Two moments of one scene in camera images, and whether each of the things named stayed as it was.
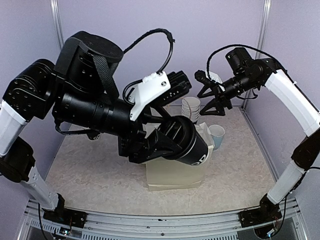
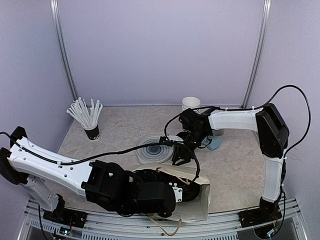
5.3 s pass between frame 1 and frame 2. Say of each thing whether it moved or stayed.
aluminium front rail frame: stayed
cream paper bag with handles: moved
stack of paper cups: stayed
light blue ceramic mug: stayed
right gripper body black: moved
